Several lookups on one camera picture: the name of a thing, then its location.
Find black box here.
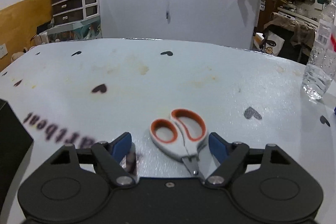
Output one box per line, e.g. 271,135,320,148
0,100,34,206

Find white cartoon tote bag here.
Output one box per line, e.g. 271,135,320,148
262,32,285,56

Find clear plastic water bottle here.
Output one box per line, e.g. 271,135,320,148
301,0,335,100

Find dark drawer cabinet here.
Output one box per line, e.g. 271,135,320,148
51,0,100,26

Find white wall socket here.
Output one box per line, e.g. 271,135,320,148
0,44,8,59

